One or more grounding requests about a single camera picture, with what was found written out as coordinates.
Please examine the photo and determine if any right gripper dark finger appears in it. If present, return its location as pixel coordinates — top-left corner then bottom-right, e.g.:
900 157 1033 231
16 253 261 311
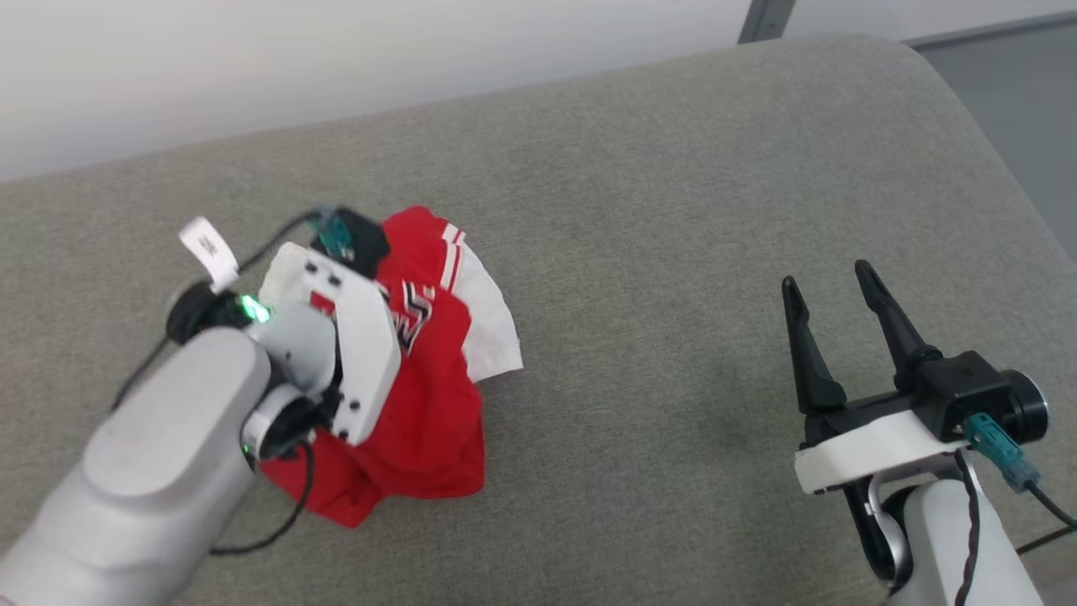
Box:
783 276 846 415
855 260 942 392

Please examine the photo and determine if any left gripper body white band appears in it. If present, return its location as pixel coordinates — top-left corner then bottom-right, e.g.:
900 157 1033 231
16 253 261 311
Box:
258 242 402 447

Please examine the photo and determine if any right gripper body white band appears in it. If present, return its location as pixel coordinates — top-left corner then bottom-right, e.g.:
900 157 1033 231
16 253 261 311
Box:
795 391 968 495

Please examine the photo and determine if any red and white garment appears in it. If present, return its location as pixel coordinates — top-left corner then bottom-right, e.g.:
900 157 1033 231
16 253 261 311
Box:
261 205 524 529

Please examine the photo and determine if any grey fabric sofa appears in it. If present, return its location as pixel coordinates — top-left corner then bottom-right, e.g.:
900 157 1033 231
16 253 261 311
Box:
0 34 1077 606

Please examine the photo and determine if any teal left camera connector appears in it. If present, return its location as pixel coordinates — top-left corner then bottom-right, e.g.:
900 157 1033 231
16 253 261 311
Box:
316 209 354 260

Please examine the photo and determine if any teal camera connector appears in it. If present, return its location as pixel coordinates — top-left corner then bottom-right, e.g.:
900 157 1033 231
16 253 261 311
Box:
316 209 354 260
963 414 1042 493

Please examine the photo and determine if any teal right camera connector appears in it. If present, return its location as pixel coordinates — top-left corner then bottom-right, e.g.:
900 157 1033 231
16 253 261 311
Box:
963 414 1042 493

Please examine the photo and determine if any braided black right arm cable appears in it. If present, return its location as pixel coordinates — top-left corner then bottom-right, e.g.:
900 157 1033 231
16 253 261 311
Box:
953 449 985 606

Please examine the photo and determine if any white paper cable tag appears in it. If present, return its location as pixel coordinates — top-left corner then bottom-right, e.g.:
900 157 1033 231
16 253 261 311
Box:
178 216 241 295

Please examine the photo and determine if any thin black right camera cable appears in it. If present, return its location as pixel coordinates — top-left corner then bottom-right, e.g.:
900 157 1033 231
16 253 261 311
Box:
1014 481 1077 556

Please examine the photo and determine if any grey metal frame post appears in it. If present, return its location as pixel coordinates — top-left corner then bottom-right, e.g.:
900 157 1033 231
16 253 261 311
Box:
738 0 796 45

